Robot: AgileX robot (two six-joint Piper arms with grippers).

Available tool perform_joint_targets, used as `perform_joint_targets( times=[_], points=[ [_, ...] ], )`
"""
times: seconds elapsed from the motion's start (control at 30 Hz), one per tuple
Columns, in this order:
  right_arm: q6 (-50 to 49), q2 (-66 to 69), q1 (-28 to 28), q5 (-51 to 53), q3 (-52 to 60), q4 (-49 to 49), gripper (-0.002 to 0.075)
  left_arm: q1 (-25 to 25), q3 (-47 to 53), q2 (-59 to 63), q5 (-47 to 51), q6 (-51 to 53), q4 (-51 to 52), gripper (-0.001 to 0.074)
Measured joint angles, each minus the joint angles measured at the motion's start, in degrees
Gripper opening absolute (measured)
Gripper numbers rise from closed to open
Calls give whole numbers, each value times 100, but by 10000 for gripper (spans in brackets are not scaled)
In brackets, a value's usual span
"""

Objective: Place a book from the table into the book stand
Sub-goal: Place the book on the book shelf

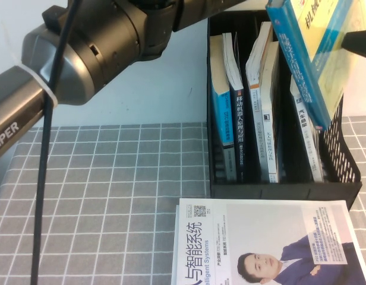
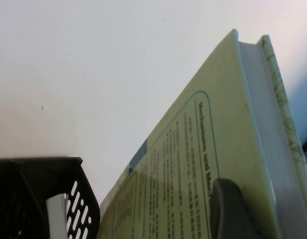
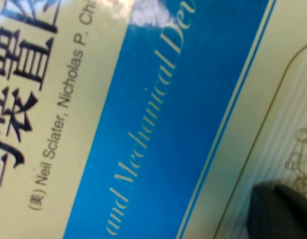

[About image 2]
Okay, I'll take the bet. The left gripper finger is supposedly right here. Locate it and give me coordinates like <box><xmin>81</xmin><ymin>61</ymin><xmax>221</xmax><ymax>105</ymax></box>
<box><xmin>210</xmin><ymin>177</ymin><xmax>259</xmax><ymax>239</ymax></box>

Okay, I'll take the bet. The yellow-green mechanical devices book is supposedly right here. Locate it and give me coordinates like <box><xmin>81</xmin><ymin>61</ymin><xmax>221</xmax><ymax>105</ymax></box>
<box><xmin>100</xmin><ymin>29</ymin><xmax>307</xmax><ymax>239</ymax></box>

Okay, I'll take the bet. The black plastic book stand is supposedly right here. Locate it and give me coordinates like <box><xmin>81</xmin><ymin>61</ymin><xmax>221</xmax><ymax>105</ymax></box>
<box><xmin>0</xmin><ymin>156</ymin><xmax>101</xmax><ymax>239</ymax></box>

